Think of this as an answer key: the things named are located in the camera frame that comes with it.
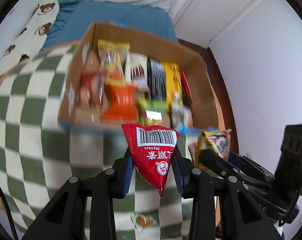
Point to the black yellow snack bag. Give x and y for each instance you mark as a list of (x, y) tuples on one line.
[(164, 82)]

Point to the red white snack packet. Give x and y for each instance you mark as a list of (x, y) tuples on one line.
[(186, 92)]

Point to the white Franzzi wafer pack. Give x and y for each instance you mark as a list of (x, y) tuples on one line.
[(136, 71)]

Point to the white door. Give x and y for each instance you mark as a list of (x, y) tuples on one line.
[(202, 22)]

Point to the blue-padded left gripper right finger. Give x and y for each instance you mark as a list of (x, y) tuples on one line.
[(241, 216)]

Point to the blue bed sheet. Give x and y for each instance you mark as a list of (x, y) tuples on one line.
[(76, 16)]

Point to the orange jelly cup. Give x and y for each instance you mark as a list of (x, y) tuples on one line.
[(142, 222)]

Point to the yellow biscuit snack bag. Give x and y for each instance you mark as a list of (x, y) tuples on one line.
[(112, 56)]

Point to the green gum ball packet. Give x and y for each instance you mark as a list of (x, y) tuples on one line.
[(150, 112)]

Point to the orange snack packet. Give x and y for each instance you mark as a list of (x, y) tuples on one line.
[(121, 102)]

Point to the brown snack packet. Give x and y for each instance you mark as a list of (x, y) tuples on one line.
[(91, 90)]

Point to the red panda snack packet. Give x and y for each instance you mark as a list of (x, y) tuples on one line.
[(181, 116)]

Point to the cardboard milk box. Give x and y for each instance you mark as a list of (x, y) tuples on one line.
[(86, 59)]

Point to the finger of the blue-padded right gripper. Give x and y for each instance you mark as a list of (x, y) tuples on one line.
[(235, 159), (220, 167)]

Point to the bear print long pillow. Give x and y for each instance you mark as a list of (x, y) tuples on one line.
[(31, 40)]

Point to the red triangular snack packet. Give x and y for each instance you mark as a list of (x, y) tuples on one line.
[(151, 149)]

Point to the yellow panda snack packet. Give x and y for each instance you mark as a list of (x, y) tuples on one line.
[(217, 142)]

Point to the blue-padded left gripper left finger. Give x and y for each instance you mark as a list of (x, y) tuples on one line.
[(64, 215)]

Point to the green white checkered mat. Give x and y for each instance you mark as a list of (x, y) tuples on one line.
[(37, 156)]

